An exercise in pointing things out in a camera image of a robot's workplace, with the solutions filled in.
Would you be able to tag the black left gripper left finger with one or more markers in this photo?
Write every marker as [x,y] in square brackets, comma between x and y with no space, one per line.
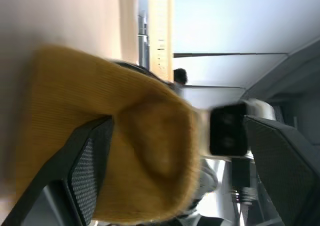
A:
[62,161]

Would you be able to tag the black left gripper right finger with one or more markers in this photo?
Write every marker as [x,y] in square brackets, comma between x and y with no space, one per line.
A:
[282,166]

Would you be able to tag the yellow cloth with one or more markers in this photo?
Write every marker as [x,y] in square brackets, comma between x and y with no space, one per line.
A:
[75,91]

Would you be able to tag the person with black hair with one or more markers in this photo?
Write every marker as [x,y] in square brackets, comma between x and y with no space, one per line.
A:
[180,76]

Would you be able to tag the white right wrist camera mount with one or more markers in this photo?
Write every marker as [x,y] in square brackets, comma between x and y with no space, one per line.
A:
[227,131]

